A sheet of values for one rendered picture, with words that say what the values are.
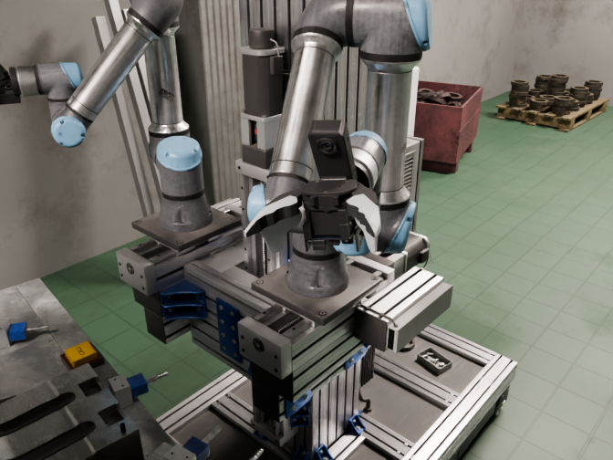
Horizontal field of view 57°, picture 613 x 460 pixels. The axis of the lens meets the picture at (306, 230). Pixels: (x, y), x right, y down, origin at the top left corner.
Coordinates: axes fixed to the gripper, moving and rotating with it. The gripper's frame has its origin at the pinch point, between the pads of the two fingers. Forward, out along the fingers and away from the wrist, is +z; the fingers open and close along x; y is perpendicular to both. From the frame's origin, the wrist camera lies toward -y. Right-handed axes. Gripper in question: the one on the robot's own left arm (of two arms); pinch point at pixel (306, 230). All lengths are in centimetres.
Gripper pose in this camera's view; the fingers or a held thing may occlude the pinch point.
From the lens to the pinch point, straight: 61.4
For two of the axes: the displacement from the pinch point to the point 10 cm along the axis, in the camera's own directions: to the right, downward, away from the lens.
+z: -2.7, 4.3, -8.6
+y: 1.3, 9.0, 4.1
